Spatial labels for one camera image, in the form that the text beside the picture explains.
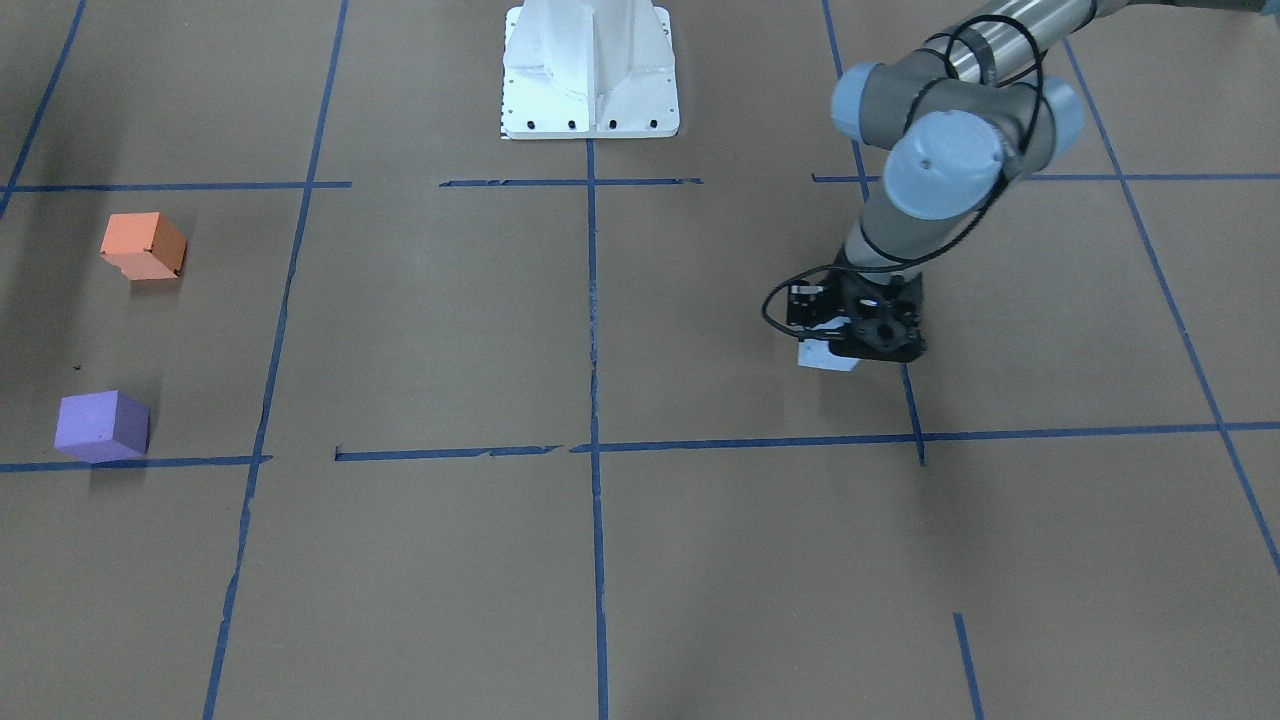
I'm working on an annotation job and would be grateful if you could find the white pedestal column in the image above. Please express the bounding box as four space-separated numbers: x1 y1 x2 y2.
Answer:
500 1 681 141

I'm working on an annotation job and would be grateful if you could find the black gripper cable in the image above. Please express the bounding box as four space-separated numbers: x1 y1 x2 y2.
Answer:
762 265 851 346

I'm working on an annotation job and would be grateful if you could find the purple foam block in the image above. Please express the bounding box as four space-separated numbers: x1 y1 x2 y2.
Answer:
52 389 150 464

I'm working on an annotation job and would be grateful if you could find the light blue foam block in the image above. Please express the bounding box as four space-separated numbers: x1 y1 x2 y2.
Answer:
797 340 861 372

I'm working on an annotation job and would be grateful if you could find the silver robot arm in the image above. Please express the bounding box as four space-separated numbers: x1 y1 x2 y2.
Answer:
773 1 1126 372

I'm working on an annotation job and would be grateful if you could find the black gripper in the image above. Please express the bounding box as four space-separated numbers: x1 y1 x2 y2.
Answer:
785 270 927 363

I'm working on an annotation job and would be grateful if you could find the orange foam block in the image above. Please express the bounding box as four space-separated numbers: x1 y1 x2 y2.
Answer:
99 211 188 281

